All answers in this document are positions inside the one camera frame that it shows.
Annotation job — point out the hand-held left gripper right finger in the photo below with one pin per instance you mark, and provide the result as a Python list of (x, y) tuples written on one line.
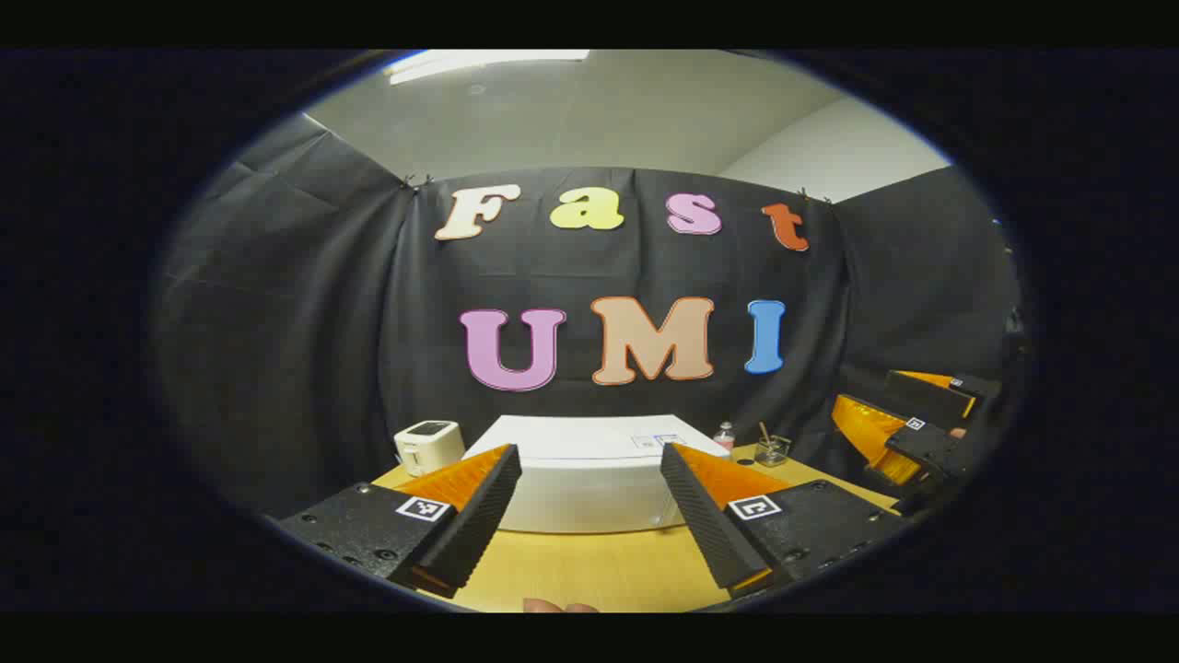
[(705, 525)]

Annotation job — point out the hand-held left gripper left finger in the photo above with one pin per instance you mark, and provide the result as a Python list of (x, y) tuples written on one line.
[(479, 529)]

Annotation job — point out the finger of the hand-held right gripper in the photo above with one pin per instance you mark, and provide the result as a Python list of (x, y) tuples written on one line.
[(930, 396), (926, 451)]

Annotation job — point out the white microwave oven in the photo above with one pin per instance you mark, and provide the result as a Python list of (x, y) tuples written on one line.
[(580, 479)]

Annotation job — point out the small bottle with pink label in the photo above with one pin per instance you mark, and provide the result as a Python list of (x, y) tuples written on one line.
[(725, 438)]

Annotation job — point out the white toaster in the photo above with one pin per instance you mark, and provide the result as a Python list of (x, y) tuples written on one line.
[(428, 449)]

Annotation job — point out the small glass jar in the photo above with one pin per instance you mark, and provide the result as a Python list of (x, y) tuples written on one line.
[(774, 452)]

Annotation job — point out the black clip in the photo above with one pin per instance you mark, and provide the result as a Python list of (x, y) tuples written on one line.
[(417, 180), (813, 196)]

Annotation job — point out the ceiling light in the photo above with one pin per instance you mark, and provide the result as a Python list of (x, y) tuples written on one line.
[(479, 63)]

